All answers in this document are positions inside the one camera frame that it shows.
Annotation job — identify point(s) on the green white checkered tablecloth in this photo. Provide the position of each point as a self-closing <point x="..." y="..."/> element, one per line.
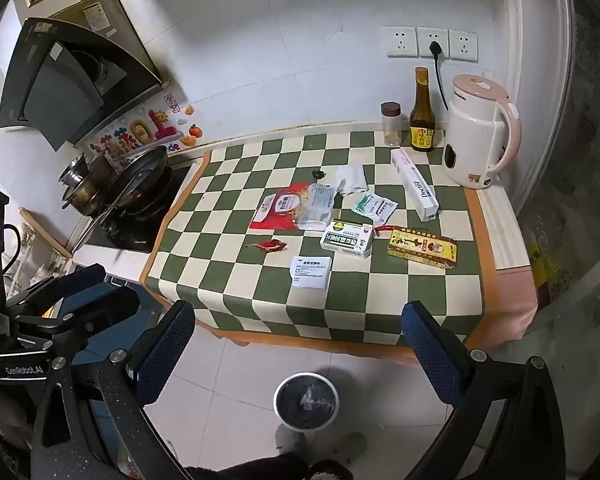
<point x="240" y="280"/>

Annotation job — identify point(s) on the white sachet blue print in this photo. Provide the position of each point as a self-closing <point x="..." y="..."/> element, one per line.
<point x="311" y="273"/>

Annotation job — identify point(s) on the yellow bag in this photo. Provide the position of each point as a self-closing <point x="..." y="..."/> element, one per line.
<point x="550" y="272"/>

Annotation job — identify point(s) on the glass sliding door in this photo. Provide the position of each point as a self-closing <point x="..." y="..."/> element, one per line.
<point x="575" y="135"/>

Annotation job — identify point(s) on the green white sachet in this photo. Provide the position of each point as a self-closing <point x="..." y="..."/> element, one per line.
<point x="375" y="206"/>

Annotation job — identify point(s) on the white trash bin black liner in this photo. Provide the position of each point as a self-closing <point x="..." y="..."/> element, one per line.
<point x="306" y="402"/>

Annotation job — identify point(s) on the small red wrapper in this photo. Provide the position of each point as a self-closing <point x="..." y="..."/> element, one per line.
<point x="270" y="245"/>

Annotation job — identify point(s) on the steel cooking pot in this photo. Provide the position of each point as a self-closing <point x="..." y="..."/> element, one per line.
<point x="82" y="182"/>

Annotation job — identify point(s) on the yellow red box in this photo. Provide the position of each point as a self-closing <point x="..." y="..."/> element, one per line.
<point x="422" y="249"/>

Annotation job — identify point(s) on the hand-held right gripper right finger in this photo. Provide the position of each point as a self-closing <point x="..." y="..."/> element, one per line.
<point x="430" y="345"/>

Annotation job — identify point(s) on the black wok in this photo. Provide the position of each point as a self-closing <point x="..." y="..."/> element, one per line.
<point x="140" y="175"/>

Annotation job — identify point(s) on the dark fuzzy slipper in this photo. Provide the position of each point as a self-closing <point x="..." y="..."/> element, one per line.
<point x="330" y="471"/>

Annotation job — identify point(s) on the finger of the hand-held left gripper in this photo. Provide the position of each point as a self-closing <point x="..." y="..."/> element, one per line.
<point x="65" y="287"/>
<point x="95" y="310"/>

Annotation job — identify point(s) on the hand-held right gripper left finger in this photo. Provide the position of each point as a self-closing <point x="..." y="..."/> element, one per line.
<point x="166" y="342"/>

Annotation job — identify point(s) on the black cooktop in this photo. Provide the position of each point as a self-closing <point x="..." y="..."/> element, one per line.
<point x="140" y="230"/>

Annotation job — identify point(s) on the red white sugar bag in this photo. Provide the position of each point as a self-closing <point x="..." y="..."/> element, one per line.
<point x="295" y="206"/>

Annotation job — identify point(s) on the white wall socket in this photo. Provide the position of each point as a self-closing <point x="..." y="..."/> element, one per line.
<point x="401" y="41"/>
<point x="463" y="45"/>
<point x="432" y="35"/>

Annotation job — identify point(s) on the long white box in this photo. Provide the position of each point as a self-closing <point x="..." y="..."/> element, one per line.
<point x="415" y="185"/>

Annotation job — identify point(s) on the red chili pepper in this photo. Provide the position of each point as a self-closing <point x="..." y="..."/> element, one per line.
<point x="384" y="230"/>

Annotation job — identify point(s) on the yellow red snack packet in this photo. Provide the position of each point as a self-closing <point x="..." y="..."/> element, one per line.
<point x="421" y="120"/>

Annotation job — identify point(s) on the black range hood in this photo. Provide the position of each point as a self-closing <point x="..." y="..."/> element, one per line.
<point x="55" y="85"/>

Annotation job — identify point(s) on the white medicine box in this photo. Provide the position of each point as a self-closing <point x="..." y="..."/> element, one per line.
<point x="346" y="239"/>

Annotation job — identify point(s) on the crumpled white tissue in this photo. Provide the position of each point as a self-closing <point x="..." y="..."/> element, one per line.
<point x="351" y="178"/>

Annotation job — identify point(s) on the spice jar brown lid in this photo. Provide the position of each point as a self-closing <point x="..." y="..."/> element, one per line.
<point x="392" y="125"/>

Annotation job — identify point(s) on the steel hood chimney cover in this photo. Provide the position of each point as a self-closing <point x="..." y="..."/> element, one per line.
<point x="105" y="25"/>

